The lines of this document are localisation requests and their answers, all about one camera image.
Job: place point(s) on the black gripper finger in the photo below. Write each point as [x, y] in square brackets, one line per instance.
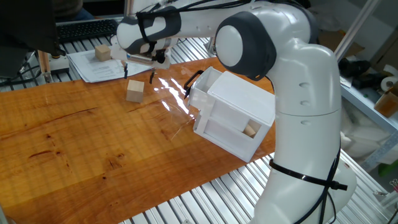
[126, 71]
[152, 77]

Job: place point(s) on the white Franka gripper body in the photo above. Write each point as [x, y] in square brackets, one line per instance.
[163, 63]

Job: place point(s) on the light wooden cube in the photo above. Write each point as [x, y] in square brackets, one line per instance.
[135, 93]

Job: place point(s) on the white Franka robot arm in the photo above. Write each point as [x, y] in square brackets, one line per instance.
[304, 140]

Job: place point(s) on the white plastic drawer cabinet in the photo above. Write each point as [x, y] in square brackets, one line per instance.
[242, 93]

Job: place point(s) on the large wooden block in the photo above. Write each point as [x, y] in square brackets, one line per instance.
[102, 53]

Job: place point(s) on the printed white paper sheets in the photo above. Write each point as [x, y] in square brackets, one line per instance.
[93, 70]

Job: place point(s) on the black computer keyboard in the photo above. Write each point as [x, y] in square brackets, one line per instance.
[88, 30]

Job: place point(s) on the white clamp base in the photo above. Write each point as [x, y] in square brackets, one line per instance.
[60, 65]

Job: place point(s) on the clamped wooden stick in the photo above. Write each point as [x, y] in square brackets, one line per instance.
[44, 65]

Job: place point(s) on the wood pattern table mat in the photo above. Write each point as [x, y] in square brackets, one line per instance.
[77, 140]

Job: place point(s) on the person in dark clothing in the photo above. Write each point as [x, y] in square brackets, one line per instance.
[68, 7]

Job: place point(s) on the pale wooden block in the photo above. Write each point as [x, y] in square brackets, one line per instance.
[250, 132]

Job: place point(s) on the brown cardboard sheet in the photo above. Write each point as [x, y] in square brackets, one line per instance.
[348, 43]

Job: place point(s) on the black bundled object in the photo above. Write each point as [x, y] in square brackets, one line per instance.
[354, 67]

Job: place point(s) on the grey metal shelf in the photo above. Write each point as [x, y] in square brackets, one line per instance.
[367, 105]

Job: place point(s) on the white paper roll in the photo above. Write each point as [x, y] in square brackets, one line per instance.
[390, 79]

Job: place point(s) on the brown container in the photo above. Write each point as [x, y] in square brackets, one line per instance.
[387, 105]

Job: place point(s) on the bright green object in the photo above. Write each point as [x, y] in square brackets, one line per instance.
[388, 167]

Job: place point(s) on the metal binder clips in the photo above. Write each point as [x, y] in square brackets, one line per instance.
[394, 185]

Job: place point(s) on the aluminium post with foot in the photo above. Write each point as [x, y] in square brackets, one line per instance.
[211, 46]

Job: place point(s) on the aluminium frame rail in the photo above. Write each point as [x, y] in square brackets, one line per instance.
[93, 19]

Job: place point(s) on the aluminium frame post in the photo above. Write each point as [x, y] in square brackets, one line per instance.
[357, 29]
[129, 7]

